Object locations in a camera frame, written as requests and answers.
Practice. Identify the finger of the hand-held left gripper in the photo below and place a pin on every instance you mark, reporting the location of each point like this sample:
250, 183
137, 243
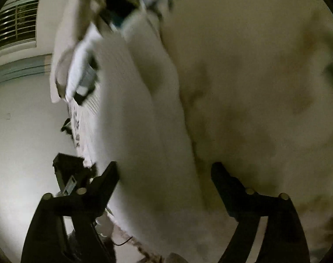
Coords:
119, 2

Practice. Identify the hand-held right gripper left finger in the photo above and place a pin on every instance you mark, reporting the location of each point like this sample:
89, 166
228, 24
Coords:
106, 183

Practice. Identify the white knit sweater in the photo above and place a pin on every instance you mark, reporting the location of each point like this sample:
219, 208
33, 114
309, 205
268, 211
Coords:
141, 142

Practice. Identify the green rack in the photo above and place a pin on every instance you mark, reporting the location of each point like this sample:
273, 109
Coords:
67, 167

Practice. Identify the black clothing pile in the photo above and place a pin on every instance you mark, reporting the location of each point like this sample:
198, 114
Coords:
65, 127

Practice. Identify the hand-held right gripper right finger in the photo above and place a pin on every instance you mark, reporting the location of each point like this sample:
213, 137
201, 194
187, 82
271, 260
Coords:
224, 186

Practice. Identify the barred window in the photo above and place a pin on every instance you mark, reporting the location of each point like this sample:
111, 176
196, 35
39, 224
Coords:
15, 24

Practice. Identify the grey folded garment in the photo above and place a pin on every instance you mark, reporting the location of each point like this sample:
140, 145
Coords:
59, 68

